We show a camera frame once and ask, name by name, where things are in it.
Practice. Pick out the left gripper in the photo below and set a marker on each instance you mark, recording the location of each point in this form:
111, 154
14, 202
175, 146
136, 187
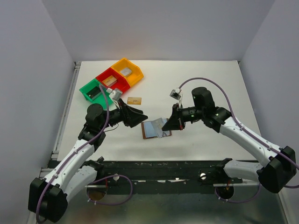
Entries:
124, 114

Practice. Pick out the green plastic bin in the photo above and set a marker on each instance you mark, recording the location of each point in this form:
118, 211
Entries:
100, 99

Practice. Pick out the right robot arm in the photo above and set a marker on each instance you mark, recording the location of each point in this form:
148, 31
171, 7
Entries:
275, 166

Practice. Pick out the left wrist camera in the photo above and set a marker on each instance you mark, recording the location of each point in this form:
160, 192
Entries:
115, 94

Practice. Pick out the silver VIP credit card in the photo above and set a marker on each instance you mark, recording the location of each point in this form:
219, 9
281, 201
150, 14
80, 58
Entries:
157, 125

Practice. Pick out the brown leather card holder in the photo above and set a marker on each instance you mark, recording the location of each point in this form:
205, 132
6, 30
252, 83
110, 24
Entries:
148, 130

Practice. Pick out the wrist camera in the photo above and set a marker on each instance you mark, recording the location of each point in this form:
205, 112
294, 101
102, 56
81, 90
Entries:
115, 94
177, 94

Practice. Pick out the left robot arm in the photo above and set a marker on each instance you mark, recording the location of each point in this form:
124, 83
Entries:
70, 158

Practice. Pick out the gold credit card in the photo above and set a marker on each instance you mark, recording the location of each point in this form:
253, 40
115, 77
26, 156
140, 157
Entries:
134, 101

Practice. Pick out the gold metal block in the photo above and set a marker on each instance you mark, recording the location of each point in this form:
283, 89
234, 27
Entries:
109, 81

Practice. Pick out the silver metal block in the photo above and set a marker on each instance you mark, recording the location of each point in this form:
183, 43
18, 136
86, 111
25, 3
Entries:
126, 72

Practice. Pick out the dark metal block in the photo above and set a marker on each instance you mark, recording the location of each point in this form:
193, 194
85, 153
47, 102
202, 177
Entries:
94, 93

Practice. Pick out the yellow plastic bin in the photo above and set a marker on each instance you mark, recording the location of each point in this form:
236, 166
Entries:
135, 77

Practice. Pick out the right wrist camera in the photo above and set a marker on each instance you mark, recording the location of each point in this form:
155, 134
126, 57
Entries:
177, 94

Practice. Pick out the red plastic bin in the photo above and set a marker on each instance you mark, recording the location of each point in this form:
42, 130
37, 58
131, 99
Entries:
121, 83

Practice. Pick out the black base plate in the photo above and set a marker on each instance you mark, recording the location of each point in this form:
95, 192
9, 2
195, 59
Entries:
148, 178

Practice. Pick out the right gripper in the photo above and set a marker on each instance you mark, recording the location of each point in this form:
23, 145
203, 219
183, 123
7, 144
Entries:
177, 115

